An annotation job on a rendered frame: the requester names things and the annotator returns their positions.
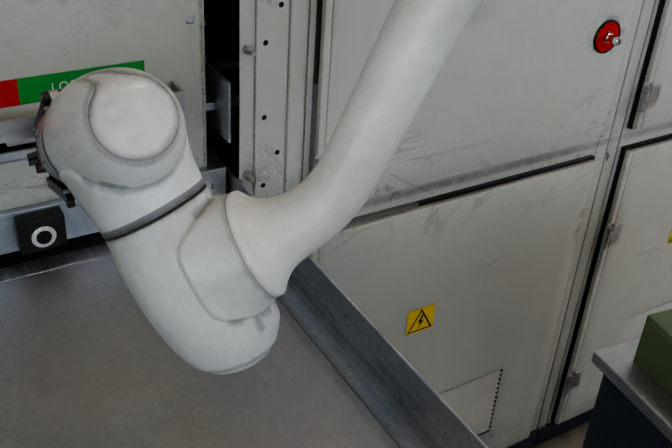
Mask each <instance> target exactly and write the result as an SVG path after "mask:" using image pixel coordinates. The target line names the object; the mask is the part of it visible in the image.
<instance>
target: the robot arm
mask: <svg viewBox="0 0 672 448"><path fill-rule="evenodd" d="M482 1H483V0H395V1H394V3H393V5H392V7H391V10H390V12H389V14H388V16H387V18H386V20H385V22H384V24H383V27H382V29H381V31H380V33H379V35H378V37H377V40H376V42H375V44H374V46H373V48H372V50H371V52H370V55H369V57H368V59H367V61H366V63H365V65H364V68H363V70H362V72H361V74H360V76H359V78H358V80H357V83H356V85H355V87H354V89H353V91H352V93H351V96H350V98H349V100H348V102H347V104H346V106H345V108H344V111H343V113H342V115H341V117H340V119H339V121H338V124H337V126H336V128H335V130H334V132H333V134H332V136H331V139H330V141H329V143H328V145H327V147H326V149H325V151H324V153H323V154H322V156H321V158H320V160H319V161H318V163H317V165H316V166H315V167H314V169H313V170H312V171H311V173H310V174H309V175H308V176H307V177H306V178H305V179H304V180H303V181H302V182H301V183H300V184H298V185H297V186H295V187H294V188H292V189H291V190H289V191H287V192H285V193H283V194H281V195H278V196H275V197H270V198H254V197H251V196H248V195H246V194H244V193H242V192H240V191H237V190H236V191H233V192H231V193H228V194H221V193H217V194H212V193H211V191H210V189H209V188H208V186H207V185H206V183H205V181H204V179H203V177H202V175H201V173H200V171H199V169H198V167H197V165H196V162H195V159H194V157H193V154H192V151H191V148H190V144H189V140H188V136H187V129H186V122H185V117H184V114H183V111H182V108H181V106H180V103H179V101H178V100H177V98H176V96H175V95H174V93H173V92H172V91H171V89H170V88H169V87H168V86H167V85H166V84H165V83H164V82H162V81H161V80H160V79H158V78H157V77H155V76H153V75H151V74H149V73H147V72H144V71H142V70H138V69H134V68H125V67H117V68H106V69H101V70H97V71H93V72H90V73H88V74H85V75H83V76H81V77H79V78H77V79H75V80H74V81H72V82H71V83H69V84H68V85H67V86H66V87H64V88H63V89H56V90H50V91H43V92H41V95H40V99H41V104H40V107H39V110H38V113H37V116H36V120H35V122H34V126H33V130H34V132H35V133H36V136H35V139H36V151H34V152H31V153H29V154H27V159H28V163H29V166H35V168H36V172H37V173H43V172H44V173H46V172H48V173H49V177H46V184H47V185H48V187H49V188H50V189H52V190H53V191H54V192H55V193H56V194H57V195H59V196H60V197H61V198H62V199H63V200H64V202H65V204H66V206H67V207H68V208H73V207H78V206H82V207H83V208H84V210H85V211H86V212H87V214H88V215H89V217H90V218H91V220H92V221H93V222H94V224H95V226H96V227H97V229H98V230H99V232H100V233H101V235H102V237H103V238H104V240H105V242H106V244H107V246H108V248H109V249H110V251H111V253H112V255H113V258H114V260H115V263H116V266H117V269H118V271H119V273H120V275H121V277H122V279H123V281H124V283H125V285H126V286H127V288H128V290H129V291H130V293H131V295H132V296H133V298H134V300H135V301H136V303H137V304H138V306H139V307H140V309H141V310H142V312H143V313H144V315H145V316H146V317H147V319H148V320H149V322H150V323H151V324H152V326H153V327H154V329H155V330H156V331H157V332H158V334H159V335H160V336H161V337H162V339H163V340H164V341H165V342H166V343H167V344H168V346H169V347H170V348H171V349H172V350H173V351H174V352H175V353H176V354H177V355H178V356H179V357H181V358H182V359H183V360H184V361H186V362H187V363H188V364H190V365H191V366H193V367H195V368H196V369H198V370H200V371H203V372H210V373H213V374H218V375H224V374H231V373H236V372H239V371H242V370H245V369H247V368H249V367H251V366H253V365H255V364H256V363H258V362H259V361H260V360H261V359H263V358H264V357H265V356H266V355H267V354H268V352H269V350H270V348H271V347H272V345H273V344H274V342H275V341H276V338H277V334H278V328H279V320H280V312H279V308H278V306H277V303H276V301H275V298H277V297H279V296H280V295H282V294H284V293H285V292H286V289H287V284H288V280H289V277H290V275H291V273H292V271H293V270H294V268H295V267H296V266H297V265H298V264H299V263H300V262H301V261H303V260H304V259H305V258H307V257H308V256H310V255H311V254H312V253H314V252H315V251H317V250H318V249H319V248H321V247H322V246H323V245H325V244H326V243H327V242H328V241H330V240H331V239H332V238H333V237H335V236H336V235H337V234H338V233H339V232H340V231H341V230H342V229H343V228H344V227H345V226H346V225H347V224H348V223H349V222H350V221H351V220H352V219H353V218H354V217H355V215H356V214H357V213H358V212H359V211H360V209H361V208H362V207H363V205H364V204H365V203H366V201H367V200H368V198H369V197H370V195H371V194H372V192H373V190H374V189H375V187H376V186H377V184H378V182H379V181H380V179H381V177H382V175H383V174H384V172H385V170H386V168H387V166H388V164H389V163H390V161H391V159H392V157H393V155H394V154H395V152H396V150H397V148H398V146H399V144H400V143H401V141H402V139H403V137H404V135H405V133H406V132H407V130H408V128H409V126H410V124H411V122H412V121H413V119H414V117H415V115H416V113H417V111H418V109H419V108H420V106H421V104H422V102H423V100H424V98H425V97H426V95H427V93H428V91H429V89H430V87H431V86H432V84H433V82H434V80H435V78H436V76H437V75H438V73H439V71H440V69H441V67H442V65H443V64H444V62H445V60H446V58H447V56H448V54H449V53H450V51H451V49H452V47H453V45H454V44H455V42H456V40H457V38H458V36H459V35H460V33H461V31H462V30H463V28H464V26H465V25H466V23H467V22H468V20H469V19H470V17H471V16H472V14H473V13H474V11H475V10H476V9H477V8H478V6H479V5H480V4H481V2H482Z"/></svg>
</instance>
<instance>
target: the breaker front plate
mask: <svg viewBox="0 0 672 448"><path fill-rule="evenodd" d="M142 60H144V67H145V72H147V73H149V74H151V75H153V76H155V77H157V78H158V79H160V80H161V81H162V82H164V83H165V84H166V85H167V86H168V87H169V88H170V89H171V81H173V80H174V81H175V82H176V83H177V84H178V85H179V86H180V87H181V88H182V89H183V90H184V91H185V104H186V110H185V111H183V114H184V117H185V122H186V129H187V136H188V140H189V144H190V148H191V151H192V154H193V157H194V159H195V162H196V165H197V167H198V168H203V167H205V130H204V82H203V34H202V0H0V81H6V80H12V79H19V78H26V77H33V76H40V75H46V74H53V73H60V72H67V71H74V70H81V69H87V68H94V67H101V66H108V65H115V64H121V63H128V62H135V61H142ZM40 104H41V102H37V103H31V104H25V105H19V106H12V107H6V108H0V121H2V120H8V119H14V118H20V117H26V116H32V115H37V113H38V110H39V107H40ZM34 151H36V146H35V147H30V148H24V149H19V150H13V151H8V152H2V153H0V211H2V210H6V209H11V208H16V207H21V206H25V205H30V204H35V203H39V202H44V201H49V200H53V199H58V198H61V197H60V196H59V195H57V194H56V193H55V192H54V191H53V190H52V189H50V188H49V187H48V185H47V184H46V177H49V173H48V172H46V173H44V172H43V173H37V172H36V168H35V166H29V163H28V159H27V154H29V153H31V152H34Z"/></svg>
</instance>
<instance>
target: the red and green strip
mask: <svg viewBox="0 0 672 448"><path fill-rule="evenodd" d="M117 67H125V68H134V69H138V70H142V71H144V72H145V67H144V60H142V61H135V62H128V63H121V64H115V65H108V66H101V67H94V68H87V69H81V70H74V71H67V72H60V73H53V74H46V75H40V76H33V77H26V78H19V79H12V80H6V81H0V108H6V107H12V106H19V105H25V104H31V103H37V102H41V99H40V95H41V92H43V91H50V90H56V89H63V88H64V87H66V86H67V85H68V84H69V83H71V82H72V81H74V80H75V79H77V78H79V77H81V76H83V75H85V74H88V73H90V72H93V71H97V70H101V69H106V68H117Z"/></svg>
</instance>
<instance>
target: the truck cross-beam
mask: <svg viewBox="0 0 672 448"><path fill-rule="evenodd" d="M198 169H199V171H200V173H201V174H203V173H208V172H212V188H213V190H214V192H215V194H217V193H221V194H226V167H225V166H224V165H223V163H222V162H221V161H220V160H219V159H218V158H217V157H216V156H215V155H214V154H213V153H208V154H207V167H203V168H198ZM55 207H60V208H61V210H62V211H63V213H64V218H65V226H66V234H67V239H70V238H75V237H79V236H83V235H87V234H92V233H96V232H99V230H98V229H97V227H96V226H95V224H94V222H93V221H92V220H91V218H90V217H89V215H88V214H87V212H86V211H85V210H84V208H83V207H82V206H78V207H73V208H68V207H67V206H66V204H65V202H64V200H63V199H62V198H58V199H53V200H49V201H44V202H39V203H35V204H30V205H25V206H21V207H16V208H11V209H6V210H2V211H0V255H3V254H7V253H11V252H15V251H20V249H19V247H18V241H17V235H16V228H15V222H14V217H15V216H18V215H23V214H28V213H32V212H37V211H41V210H46V209H50V208H55Z"/></svg>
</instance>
